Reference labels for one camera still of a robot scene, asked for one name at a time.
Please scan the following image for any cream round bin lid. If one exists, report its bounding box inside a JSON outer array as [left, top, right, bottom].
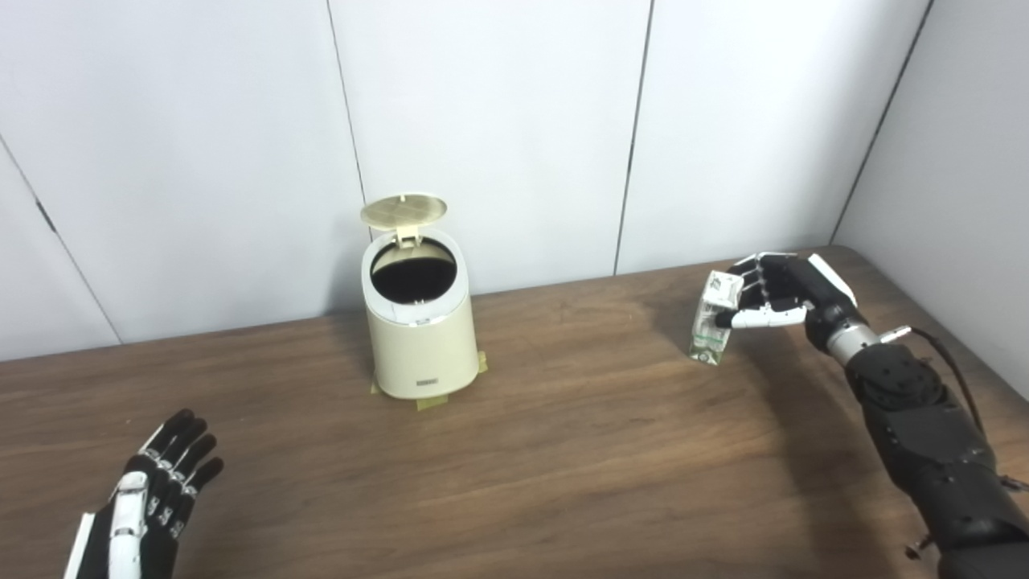
[[359, 191, 449, 246]]

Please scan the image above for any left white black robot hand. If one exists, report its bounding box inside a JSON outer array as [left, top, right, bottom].
[[63, 409, 225, 579]]

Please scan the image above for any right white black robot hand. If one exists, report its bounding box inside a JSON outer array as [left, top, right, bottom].
[[714, 252, 859, 343]]

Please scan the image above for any white green milk carton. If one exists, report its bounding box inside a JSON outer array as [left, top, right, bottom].
[[688, 269, 744, 367]]

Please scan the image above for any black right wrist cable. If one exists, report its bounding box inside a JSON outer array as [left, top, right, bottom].
[[880, 324, 1029, 491]]

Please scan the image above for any cream-colored round bin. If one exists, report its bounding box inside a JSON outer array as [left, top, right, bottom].
[[359, 229, 482, 400]]

